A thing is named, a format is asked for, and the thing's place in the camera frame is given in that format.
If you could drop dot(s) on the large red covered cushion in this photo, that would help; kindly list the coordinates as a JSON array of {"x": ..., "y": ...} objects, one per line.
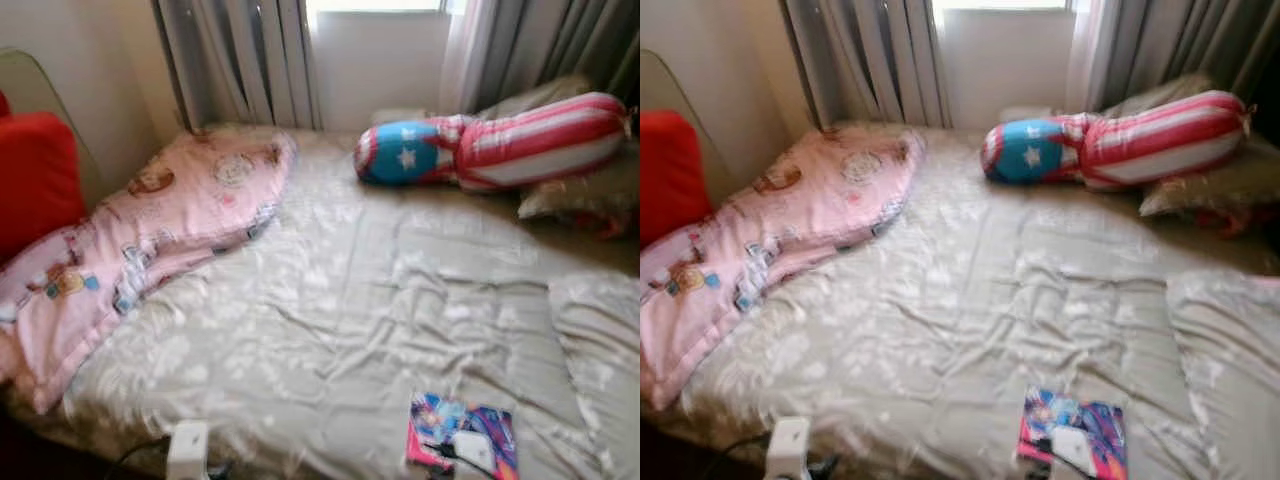
[
  {"x": 670, "y": 175},
  {"x": 35, "y": 180}
]

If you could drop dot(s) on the pink cartoon print blanket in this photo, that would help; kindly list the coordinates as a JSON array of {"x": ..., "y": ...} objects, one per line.
[
  {"x": 150, "y": 220},
  {"x": 790, "y": 220}
]

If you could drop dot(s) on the colourful comic book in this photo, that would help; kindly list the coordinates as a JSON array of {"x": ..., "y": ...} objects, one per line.
[
  {"x": 440, "y": 415},
  {"x": 1050, "y": 408}
]

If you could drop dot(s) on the beige floral bed sheet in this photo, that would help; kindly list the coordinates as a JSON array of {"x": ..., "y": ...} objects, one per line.
[
  {"x": 980, "y": 300},
  {"x": 350, "y": 300}
]

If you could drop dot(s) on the white quilted mattress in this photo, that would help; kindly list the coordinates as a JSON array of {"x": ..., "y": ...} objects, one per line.
[
  {"x": 670, "y": 85},
  {"x": 30, "y": 85}
]

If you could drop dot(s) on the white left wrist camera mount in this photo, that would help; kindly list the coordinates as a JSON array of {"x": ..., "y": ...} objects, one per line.
[
  {"x": 187, "y": 450},
  {"x": 788, "y": 448}
]

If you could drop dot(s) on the pink sheer curtain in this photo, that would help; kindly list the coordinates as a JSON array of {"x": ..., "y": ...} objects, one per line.
[
  {"x": 1090, "y": 60},
  {"x": 465, "y": 60}
]

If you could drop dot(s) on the window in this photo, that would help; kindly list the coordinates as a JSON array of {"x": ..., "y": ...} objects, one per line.
[
  {"x": 1005, "y": 4},
  {"x": 380, "y": 5}
]

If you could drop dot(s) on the orange red cloth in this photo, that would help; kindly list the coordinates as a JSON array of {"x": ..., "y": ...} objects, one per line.
[
  {"x": 608, "y": 225},
  {"x": 1245, "y": 220}
]

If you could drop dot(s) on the star and stripes bolster pillow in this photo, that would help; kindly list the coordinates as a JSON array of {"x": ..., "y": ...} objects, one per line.
[
  {"x": 1130, "y": 140},
  {"x": 500, "y": 140}
]

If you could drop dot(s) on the grey curtain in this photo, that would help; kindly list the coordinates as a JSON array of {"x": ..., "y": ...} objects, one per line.
[
  {"x": 1200, "y": 40},
  {"x": 240, "y": 60},
  {"x": 865, "y": 60},
  {"x": 570, "y": 40}
]

